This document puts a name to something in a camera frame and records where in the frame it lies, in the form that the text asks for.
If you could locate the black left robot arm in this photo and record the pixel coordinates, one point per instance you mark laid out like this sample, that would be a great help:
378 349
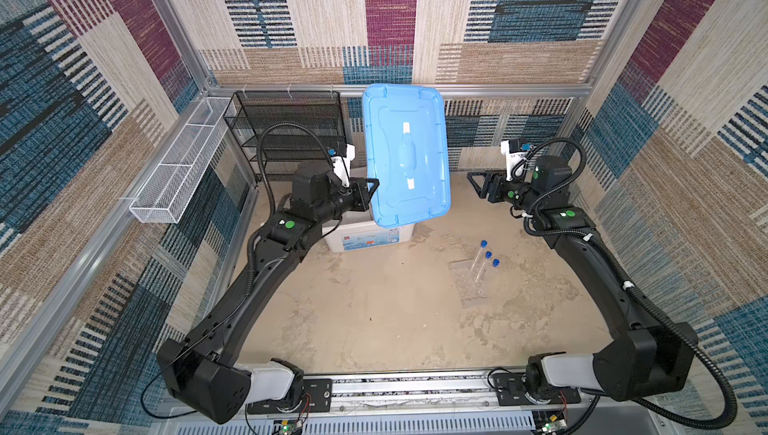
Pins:
201 370

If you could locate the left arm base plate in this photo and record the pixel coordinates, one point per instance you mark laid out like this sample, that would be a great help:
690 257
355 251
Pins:
311 396

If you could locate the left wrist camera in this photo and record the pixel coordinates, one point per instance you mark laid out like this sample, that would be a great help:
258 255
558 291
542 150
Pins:
342 165

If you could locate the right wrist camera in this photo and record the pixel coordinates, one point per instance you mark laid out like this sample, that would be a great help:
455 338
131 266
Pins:
515 152

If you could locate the white plastic bin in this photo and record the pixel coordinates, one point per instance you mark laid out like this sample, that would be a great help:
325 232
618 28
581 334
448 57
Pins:
358 230

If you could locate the aluminium mounting rail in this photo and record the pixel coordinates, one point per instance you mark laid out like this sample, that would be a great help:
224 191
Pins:
428 402

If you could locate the white wire mesh basket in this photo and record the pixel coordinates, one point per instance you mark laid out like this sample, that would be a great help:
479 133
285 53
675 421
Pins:
166 194

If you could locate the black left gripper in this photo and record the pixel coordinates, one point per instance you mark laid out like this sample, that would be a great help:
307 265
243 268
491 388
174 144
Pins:
361 198

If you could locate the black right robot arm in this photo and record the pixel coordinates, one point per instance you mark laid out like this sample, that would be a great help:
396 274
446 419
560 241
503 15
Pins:
649 353

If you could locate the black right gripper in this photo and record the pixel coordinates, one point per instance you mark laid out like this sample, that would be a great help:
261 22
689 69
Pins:
497 178

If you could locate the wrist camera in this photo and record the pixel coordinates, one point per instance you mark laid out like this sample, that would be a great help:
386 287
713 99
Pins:
515 152
342 165

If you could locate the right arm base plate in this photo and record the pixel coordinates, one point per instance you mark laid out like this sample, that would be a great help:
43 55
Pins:
510 390

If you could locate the blue plastic lid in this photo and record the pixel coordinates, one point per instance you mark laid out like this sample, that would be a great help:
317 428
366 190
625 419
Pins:
406 151

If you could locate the black wire mesh shelf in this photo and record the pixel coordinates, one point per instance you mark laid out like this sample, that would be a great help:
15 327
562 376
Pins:
289 128

